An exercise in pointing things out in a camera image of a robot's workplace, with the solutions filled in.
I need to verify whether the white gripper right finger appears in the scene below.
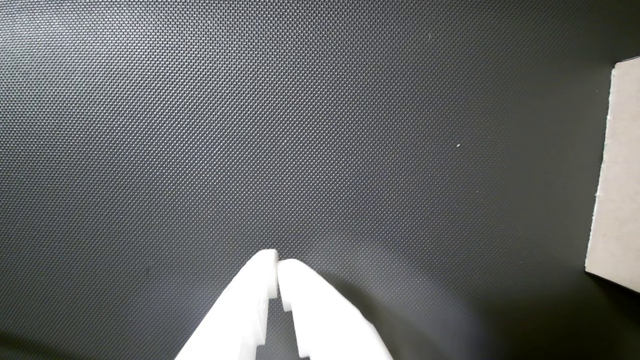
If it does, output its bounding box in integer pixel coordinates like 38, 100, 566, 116
277, 258, 394, 360

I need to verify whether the dark grey textured mat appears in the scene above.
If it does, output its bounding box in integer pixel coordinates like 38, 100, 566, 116
0, 0, 640, 360

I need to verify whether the small open cardboard box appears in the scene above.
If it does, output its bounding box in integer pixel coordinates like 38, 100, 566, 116
584, 56, 640, 294

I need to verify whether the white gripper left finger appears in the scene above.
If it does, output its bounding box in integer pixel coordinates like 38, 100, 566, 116
174, 248, 279, 360

